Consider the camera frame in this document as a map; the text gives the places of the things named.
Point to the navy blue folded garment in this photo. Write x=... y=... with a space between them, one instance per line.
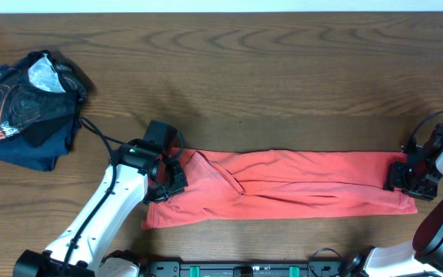
x=43 y=158

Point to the black patterned folded garment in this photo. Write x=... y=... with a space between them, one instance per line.
x=39 y=95

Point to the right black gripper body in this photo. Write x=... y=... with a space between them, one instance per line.
x=400 y=181

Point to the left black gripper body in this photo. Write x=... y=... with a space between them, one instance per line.
x=174 y=181

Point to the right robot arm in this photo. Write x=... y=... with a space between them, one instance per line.
x=423 y=256

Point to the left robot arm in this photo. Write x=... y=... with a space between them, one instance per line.
x=143 y=170

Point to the red printed t-shirt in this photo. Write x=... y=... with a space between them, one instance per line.
x=281 y=184

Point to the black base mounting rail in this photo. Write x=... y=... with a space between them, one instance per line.
x=244 y=269

